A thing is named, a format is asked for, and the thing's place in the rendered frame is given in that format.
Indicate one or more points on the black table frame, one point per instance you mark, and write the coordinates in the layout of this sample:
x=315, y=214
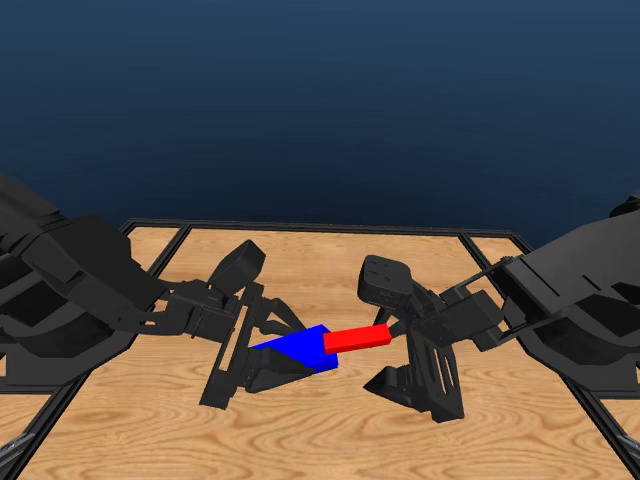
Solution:
x=320, y=227

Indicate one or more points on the thin red peg bar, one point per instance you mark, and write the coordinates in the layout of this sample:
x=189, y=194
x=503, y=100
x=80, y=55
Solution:
x=357, y=339

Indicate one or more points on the blue hollow socket block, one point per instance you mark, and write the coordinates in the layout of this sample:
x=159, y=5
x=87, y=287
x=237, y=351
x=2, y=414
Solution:
x=305, y=350

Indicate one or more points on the grey metal frame strut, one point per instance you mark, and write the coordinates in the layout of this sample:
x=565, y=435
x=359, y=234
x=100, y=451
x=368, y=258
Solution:
x=15, y=447
x=630, y=450

